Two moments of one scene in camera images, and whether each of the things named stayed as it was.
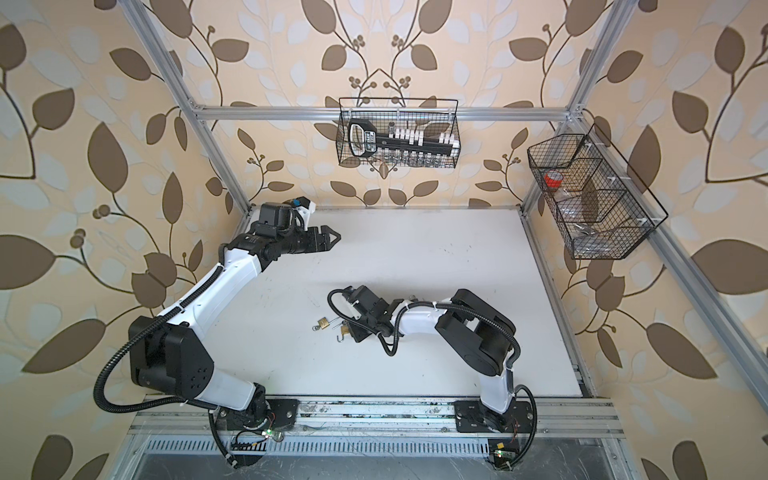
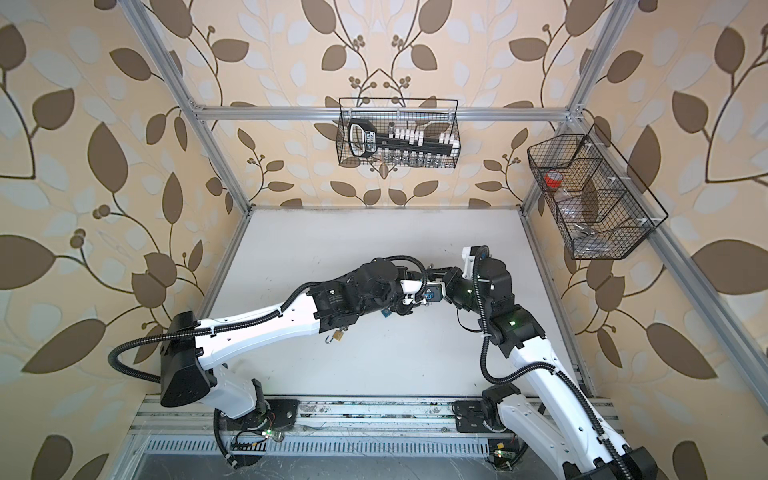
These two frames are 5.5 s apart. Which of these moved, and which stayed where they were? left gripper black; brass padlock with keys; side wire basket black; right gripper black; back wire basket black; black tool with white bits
Moved: right gripper black; brass padlock with keys; left gripper black
Stayed: side wire basket black; back wire basket black; black tool with white bits
